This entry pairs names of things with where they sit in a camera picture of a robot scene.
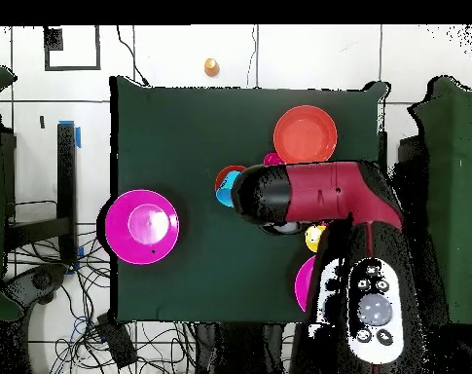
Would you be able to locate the large pink plastic bowl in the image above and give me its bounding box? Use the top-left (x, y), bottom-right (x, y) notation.
top-left (104, 189), bottom-right (181, 266)
top-left (294, 254), bottom-right (318, 313)

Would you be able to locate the black metal stand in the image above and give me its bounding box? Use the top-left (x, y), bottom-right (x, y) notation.
top-left (3, 122), bottom-right (79, 266)
top-left (376, 131), bottom-right (388, 163)

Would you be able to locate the black power strip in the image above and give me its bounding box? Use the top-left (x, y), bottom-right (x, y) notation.
top-left (95, 313), bottom-right (138, 369)

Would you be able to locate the black square floor frame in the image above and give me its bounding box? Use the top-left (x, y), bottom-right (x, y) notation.
top-left (43, 24), bottom-right (102, 72)

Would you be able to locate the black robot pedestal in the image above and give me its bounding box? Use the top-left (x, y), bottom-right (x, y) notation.
top-left (192, 321), bottom-right (295, 374)

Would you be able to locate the yellow plastic cup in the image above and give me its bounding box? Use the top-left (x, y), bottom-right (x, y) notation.
top-left (305, 224), bottom-right (328, 253)

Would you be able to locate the tangle of floor cables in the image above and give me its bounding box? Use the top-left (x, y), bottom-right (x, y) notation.
top-left (5, 229), bottom-right (198, 374)

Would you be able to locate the large orange plastic bowl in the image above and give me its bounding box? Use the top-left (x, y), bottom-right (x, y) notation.
top-left (272, 104), bottom-right (339, 165)

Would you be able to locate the small orange plastic bowl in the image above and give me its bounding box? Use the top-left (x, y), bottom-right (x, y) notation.
top-left (214, 165), bottom-right (247, 194)

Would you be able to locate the orange plastic cup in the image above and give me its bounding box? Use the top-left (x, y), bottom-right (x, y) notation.
top-left (203, 57), bottom-right (222, 79)

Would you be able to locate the blue plastic cup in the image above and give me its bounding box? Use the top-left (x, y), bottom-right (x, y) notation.
top-left (215, 170), bottom-right (241, 208)

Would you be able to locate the thin black floor cable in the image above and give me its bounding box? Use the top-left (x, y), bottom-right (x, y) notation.
top-left (116, 24), bottom-right (150, 88)

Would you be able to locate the dark green tablecloth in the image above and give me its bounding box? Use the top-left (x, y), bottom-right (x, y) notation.
top-left (109, 75), bottom-right (392, 327)

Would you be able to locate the grey office chair base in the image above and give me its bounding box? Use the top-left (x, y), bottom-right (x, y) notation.
top-left (1, 263), bottom-right (69, 309)

